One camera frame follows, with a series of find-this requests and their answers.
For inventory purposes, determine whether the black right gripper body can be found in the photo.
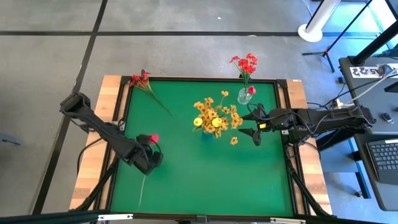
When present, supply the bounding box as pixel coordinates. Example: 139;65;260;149
252;108;300;147

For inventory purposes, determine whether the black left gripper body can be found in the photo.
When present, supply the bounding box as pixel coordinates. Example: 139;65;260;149
126;133;165;176

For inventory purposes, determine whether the orange artificial flower bunch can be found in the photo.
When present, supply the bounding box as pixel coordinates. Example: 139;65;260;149
214;90;244;146
193;96;229;139

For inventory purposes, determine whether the red artificial flower bunch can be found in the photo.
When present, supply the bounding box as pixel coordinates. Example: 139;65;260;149
129;71;174;118
229;52;259;96

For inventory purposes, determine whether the clear glass vase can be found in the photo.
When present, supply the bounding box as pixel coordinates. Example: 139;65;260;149
237;87;253;106

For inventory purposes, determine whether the green table mat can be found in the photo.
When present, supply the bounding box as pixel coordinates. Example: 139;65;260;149
110;80;295;218

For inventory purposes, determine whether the black tripod stand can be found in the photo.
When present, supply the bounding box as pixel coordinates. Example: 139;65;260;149
302;0;374;73

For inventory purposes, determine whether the white paper label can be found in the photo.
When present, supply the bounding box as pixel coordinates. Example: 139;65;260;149
349;63;398;78

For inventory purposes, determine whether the blue desk leg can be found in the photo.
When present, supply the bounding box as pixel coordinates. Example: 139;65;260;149
348;138;373;200

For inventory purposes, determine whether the gray desk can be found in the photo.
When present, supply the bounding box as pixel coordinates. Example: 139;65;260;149
338;55;398;212

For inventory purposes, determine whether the white round pillar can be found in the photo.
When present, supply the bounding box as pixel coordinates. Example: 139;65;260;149
297;0;343;43

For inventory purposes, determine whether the black keyboard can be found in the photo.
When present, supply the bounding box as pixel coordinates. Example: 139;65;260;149
366;138;398;185

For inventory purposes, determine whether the black monitor stand pole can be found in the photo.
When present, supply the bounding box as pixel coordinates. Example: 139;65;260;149
347;18;398;67

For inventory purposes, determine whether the blue gray chair foot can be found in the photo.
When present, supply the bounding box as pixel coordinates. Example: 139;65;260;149
0;133;24;147

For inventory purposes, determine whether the black aluminium table frame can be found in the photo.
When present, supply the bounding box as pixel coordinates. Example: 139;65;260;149
74;75;332;224

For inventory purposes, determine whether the silver metal bracket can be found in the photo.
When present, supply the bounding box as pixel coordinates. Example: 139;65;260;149
269;217;307;224
97;213;134;222

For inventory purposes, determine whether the white cable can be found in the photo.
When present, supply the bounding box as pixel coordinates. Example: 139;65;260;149
343;67;398;106

